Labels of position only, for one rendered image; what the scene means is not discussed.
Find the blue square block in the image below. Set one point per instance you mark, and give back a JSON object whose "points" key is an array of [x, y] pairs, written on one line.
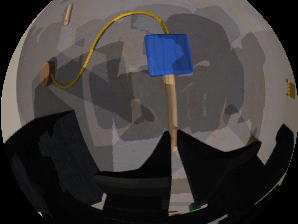
{"points": [[168, 54]]}

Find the round wooden button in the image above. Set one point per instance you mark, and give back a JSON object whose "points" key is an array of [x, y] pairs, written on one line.
{"points": [[45, 74]]}

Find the thin tan wooden stick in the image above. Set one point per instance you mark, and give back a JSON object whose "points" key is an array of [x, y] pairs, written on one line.
{"points": [[66, 21]]}

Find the yellow string with wooden stick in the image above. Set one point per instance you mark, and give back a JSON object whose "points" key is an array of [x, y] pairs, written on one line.
{"points": [[171, 97]]}

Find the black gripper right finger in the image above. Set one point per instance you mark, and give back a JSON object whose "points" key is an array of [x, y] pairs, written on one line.
{"points": [[206, 167]]}

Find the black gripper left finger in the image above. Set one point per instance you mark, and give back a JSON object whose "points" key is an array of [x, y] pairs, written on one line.
{"points": [[154, 178]]}

